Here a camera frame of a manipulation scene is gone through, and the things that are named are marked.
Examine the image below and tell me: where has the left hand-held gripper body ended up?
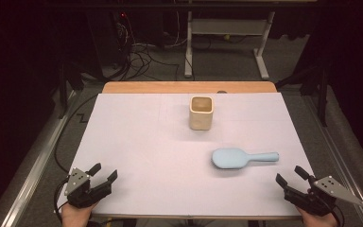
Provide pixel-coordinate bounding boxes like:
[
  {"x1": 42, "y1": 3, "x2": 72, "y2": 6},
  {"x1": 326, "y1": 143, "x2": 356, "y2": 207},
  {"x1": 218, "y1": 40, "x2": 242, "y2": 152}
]
[{"x1": 63, "y1": 166, "x2": 112, "y2": 209}]

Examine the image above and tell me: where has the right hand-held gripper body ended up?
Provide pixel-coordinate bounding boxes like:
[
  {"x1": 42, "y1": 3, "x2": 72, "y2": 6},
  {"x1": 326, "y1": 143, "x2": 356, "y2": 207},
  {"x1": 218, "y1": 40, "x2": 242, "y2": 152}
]
[{"x1": 284, "y1": 175, "x2": 363, "y2": 218}]

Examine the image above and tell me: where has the light blue hairbrush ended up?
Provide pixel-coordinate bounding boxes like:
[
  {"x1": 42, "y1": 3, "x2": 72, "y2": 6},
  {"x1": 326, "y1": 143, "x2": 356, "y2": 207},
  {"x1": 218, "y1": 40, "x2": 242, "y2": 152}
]
[{"x1": 211, "y1": 148, "x2": 280, "y2": 170}]

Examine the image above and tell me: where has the beige square cup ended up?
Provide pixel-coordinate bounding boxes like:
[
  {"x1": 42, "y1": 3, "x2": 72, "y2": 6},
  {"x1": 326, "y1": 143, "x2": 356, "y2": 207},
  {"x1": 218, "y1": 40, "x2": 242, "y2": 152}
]
[{"x1": 188, "y1": 96, "x2": 215, "y2": 131}]

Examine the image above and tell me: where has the person's right hand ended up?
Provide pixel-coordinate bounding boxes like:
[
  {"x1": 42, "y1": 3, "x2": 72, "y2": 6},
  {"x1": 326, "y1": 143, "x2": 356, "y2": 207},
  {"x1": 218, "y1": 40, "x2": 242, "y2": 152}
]
[{"x1": 296, "y1": 206, "x2": 339, "y2": 227}]

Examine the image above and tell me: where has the person's left hand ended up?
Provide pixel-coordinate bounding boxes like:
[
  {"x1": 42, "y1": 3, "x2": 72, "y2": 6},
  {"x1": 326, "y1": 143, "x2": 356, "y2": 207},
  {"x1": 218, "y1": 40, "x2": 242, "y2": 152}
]
[{"x1": 60, "y1": 201, "x2": 97, "y2": 227}]

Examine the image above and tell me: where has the white table mat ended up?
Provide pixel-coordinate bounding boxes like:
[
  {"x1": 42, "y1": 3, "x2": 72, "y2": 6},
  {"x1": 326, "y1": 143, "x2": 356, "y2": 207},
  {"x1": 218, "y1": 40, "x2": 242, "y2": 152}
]
[{"x1": 54, "y1": 92, "x2": 331, "y2": 218}]

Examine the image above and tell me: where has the black stand leg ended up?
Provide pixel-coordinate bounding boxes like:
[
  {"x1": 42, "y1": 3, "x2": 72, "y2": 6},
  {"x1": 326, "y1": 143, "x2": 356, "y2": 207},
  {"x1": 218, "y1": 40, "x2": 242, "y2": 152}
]
[
  {"x1": 56, "y1": 61, "x2": 86, "y2": 119},
  {"x1": 275, "y1": 61, "x2": 331, "y2": 128}
]

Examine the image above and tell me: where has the wooden table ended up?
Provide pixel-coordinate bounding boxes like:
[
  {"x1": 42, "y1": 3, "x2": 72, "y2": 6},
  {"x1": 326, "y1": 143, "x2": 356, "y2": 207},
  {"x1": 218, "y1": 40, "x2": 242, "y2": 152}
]
[{"x1": 60, "y1": 80, "x2": 320, "y2": 221}]

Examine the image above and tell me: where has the dark equipment case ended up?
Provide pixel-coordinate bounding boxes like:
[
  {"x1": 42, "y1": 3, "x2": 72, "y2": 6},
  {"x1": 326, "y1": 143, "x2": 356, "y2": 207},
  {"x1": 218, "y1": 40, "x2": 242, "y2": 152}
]
[{"x1": 86, "y1": 10, "x2": 130, "y2": 68}]

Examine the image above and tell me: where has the left hand-held gripper cable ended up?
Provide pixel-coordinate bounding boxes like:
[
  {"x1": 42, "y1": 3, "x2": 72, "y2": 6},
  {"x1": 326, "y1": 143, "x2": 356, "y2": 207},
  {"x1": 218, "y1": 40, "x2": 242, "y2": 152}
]
[{"x1": 53, "y1": 178, "x2": 70, "y2": 221}]

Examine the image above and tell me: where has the hand-held gripper cable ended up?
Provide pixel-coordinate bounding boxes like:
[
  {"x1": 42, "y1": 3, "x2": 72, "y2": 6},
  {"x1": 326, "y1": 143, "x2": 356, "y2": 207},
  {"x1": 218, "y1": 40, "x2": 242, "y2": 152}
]
[
  {"x1": 53, "y1": 178, "x2": 70, "y2": 221},
  {"x1": 333, "y1": 203, "x2": 346, "y2": 227}
]

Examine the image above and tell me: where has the right hand-held gripper cable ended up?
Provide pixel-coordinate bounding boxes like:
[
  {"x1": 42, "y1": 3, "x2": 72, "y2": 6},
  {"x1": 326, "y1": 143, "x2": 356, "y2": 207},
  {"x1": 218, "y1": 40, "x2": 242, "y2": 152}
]
[{"x1": 333, "y1": 203, "x2": 346, "y2": 227}]

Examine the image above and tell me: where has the metal floor rail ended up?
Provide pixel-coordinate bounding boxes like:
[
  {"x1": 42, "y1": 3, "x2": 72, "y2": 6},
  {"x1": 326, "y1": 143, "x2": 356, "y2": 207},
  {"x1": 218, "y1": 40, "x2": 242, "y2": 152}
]
[
  {"x1": 0, "y1": 89, "x2": 78, "y2": 227},
  {"x1": 308, "y1": 94, "x2": 363, "y2": 227}
]

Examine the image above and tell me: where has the black floor cable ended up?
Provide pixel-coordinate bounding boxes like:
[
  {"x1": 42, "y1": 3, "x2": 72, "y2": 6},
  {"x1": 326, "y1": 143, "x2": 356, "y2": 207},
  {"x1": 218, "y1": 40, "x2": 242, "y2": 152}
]
[{"x1": 54, "y1": 93, "x2": 99, "y2": 174}]

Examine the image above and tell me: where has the tangle of black cables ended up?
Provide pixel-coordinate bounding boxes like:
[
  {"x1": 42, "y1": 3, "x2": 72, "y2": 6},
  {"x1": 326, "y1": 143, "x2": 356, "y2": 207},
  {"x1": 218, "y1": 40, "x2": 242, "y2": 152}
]
[{"x1": 116, "y1": 12, "x2": 182, "y2": 81}]

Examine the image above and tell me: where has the white metal stand frame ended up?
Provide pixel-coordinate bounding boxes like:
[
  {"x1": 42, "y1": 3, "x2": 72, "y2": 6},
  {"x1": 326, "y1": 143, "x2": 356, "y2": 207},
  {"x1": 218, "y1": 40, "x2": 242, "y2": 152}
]
[{"x1": 183, "y1": 10, "x2": 276, "y2": 80}]

